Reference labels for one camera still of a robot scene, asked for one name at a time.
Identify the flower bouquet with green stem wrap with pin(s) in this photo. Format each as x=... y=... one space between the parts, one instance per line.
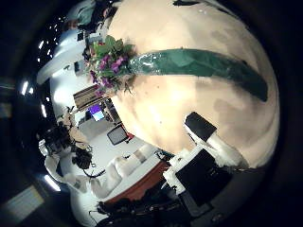
x=195 y=63

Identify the ceiling light strip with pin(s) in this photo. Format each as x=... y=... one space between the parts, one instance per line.
x=24 y=87
x=52 y=183

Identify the computer monitor with purple screen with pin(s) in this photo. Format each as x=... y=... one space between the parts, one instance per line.
x=96 y=113

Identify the wooden office desk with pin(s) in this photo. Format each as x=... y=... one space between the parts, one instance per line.
x=86 y=96

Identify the brown door with frosted glass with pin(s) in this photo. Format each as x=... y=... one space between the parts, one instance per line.
x=142 y=184

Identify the black mesh office chair red seat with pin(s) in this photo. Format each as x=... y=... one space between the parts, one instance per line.
x=117 y=135

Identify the person in teal shirt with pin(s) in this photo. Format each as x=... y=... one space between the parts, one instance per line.
x=83 y=15

